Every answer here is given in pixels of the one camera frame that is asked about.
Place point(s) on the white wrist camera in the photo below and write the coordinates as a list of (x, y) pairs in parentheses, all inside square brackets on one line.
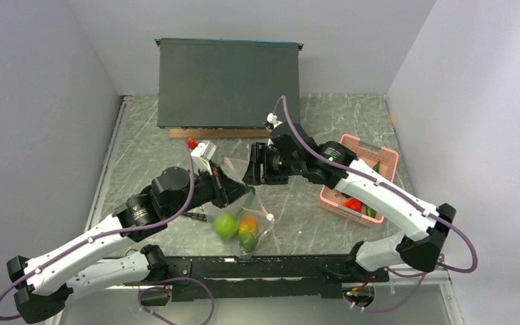
[(272, 122), (202, 153)]

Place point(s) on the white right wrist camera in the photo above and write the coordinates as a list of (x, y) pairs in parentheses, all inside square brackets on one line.
[(272, 122)]

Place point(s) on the wooden block under box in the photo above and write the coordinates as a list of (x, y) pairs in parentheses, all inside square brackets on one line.
[(217, 133)]

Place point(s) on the pink plastic basket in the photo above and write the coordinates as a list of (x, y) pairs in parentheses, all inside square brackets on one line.
[(331, 199)]

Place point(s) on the black T-handle tool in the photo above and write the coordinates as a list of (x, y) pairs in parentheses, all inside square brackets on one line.
[(195, 216)]

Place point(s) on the green cucumber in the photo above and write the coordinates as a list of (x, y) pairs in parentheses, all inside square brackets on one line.
[(369, 210)]

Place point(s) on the clear pink-dotted zip bag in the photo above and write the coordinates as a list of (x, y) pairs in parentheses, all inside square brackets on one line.
[(249, 204)]

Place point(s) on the orange-green mango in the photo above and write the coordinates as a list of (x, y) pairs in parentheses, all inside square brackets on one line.
[(247, 234)]

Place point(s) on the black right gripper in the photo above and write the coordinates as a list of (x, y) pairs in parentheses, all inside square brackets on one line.
[(261, 153)]

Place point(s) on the dark grey rack box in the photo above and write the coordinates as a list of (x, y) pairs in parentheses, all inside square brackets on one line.
[(223, 83)]

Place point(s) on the red strawberry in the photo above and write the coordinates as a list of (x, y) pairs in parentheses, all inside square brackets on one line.
[(353, 205)]

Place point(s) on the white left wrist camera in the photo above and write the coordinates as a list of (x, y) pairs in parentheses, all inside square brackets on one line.
[(202, 153)]

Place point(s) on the green apple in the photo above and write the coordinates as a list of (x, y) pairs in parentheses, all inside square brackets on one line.
[(226, 226)]

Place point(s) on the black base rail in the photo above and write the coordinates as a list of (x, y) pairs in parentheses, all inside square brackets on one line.
[(327, 276)]

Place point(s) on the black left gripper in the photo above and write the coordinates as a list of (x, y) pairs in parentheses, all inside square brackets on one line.
[(225, 190)]

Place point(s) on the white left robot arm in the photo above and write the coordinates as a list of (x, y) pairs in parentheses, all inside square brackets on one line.
[(45, 284)]

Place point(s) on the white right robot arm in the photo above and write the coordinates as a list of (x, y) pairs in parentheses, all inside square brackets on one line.
[(423, 227)]

